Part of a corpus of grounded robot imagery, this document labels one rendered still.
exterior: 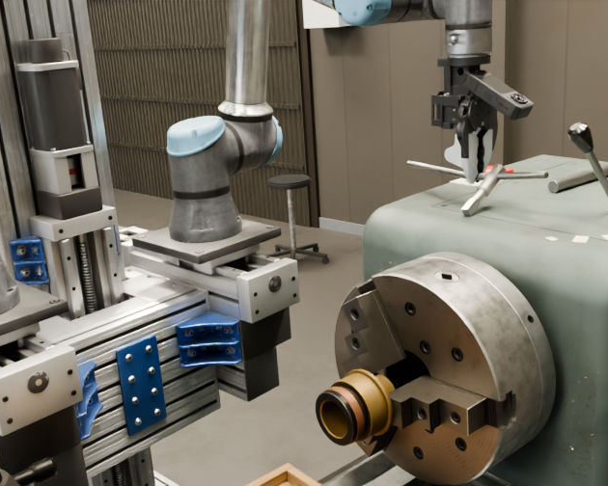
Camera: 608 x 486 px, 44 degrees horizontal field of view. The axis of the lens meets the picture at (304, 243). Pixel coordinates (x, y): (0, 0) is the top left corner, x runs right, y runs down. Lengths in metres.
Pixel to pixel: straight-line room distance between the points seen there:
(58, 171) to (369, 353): 0.68
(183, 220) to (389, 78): 3.66
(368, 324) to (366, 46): 4.20
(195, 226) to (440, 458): 0.69
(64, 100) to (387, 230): 0.62
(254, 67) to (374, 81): 3.61
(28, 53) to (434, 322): 0.89
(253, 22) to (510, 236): 0.69
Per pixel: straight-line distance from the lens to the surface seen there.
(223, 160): 1.51
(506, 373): 1.00
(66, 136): 1.42
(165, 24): 6.65
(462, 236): 1.18
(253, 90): 1.56
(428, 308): 1.01
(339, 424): 1.03
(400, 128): 5.06
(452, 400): 0.99
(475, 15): 1.26
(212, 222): 1.50
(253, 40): 1.54
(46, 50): 1.42
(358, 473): 1.29
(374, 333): 1.05
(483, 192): 1.26
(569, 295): 1.07
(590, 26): 4.37
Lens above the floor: 1.59
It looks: 17 degrees down
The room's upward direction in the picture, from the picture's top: 4 degrees counter-clockwise
